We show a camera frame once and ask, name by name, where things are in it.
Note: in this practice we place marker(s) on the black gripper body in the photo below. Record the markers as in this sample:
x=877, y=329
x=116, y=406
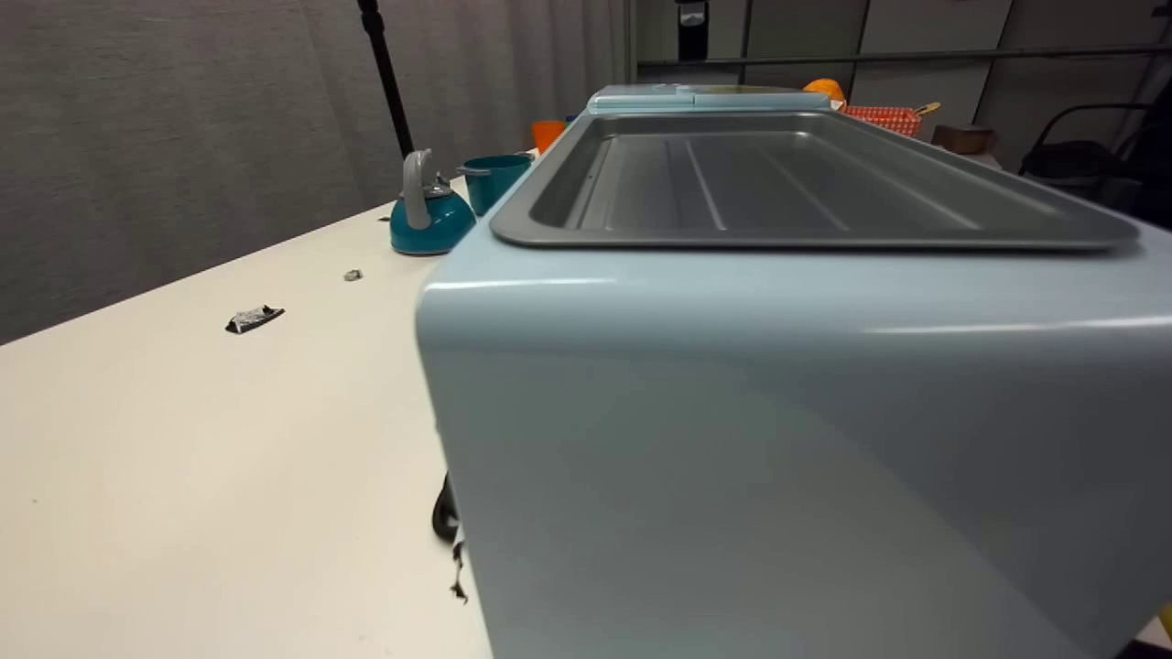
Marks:
x=695, y=31

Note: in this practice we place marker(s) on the light blue toaster oven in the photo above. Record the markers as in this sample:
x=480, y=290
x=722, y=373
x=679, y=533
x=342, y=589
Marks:
x=734, y=461

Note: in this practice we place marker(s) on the orange ball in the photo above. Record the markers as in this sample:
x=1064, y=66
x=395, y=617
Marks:
x=824, y=90

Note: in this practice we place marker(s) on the grey baking tray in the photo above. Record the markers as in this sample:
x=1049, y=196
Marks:
x=783, y=183

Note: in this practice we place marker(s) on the orange cup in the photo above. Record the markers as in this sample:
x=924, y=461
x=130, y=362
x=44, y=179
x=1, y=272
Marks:
x=546, y=132

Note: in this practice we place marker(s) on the red basket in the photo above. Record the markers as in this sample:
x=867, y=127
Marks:
x=887, y=118

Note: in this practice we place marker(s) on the teal cup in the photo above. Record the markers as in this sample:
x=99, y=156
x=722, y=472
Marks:
x=491, y=179

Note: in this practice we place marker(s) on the brown bowl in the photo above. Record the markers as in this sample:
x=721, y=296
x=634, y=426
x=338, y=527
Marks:
x=963, y=139

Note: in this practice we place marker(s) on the black tripod pole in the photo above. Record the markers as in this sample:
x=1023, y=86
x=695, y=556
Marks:
x=387, y=74

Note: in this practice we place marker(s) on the black chair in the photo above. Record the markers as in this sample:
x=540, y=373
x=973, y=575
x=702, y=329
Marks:
x=1073, y=167

